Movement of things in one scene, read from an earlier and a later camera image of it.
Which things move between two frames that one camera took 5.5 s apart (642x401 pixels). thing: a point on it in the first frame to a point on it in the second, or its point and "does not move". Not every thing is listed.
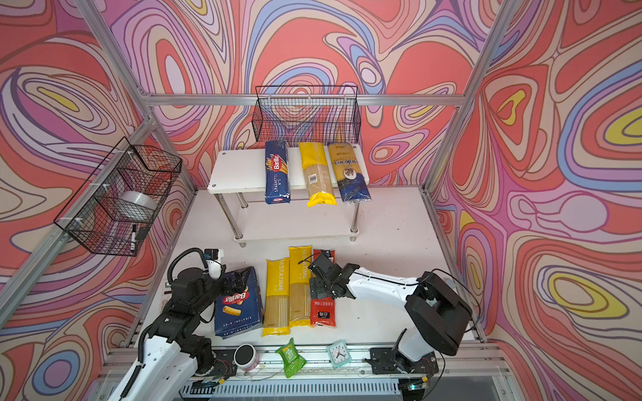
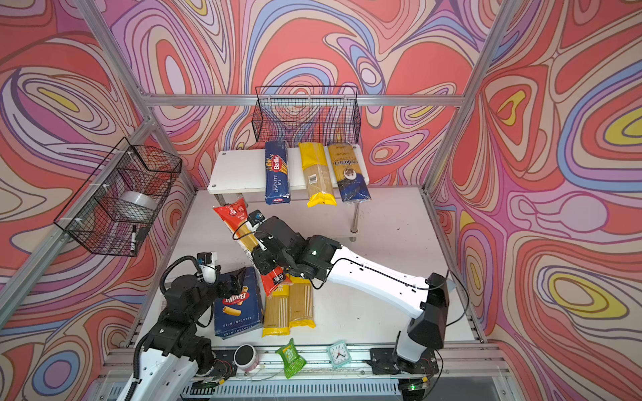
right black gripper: (316, 287) to (258, 256)
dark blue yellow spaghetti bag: (350, 179) does not move
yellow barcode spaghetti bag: (317, 173) does not move
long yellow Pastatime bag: (300, 272) does not move
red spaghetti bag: (323, 311) to (236, 215)
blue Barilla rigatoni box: (237, 312) does not move
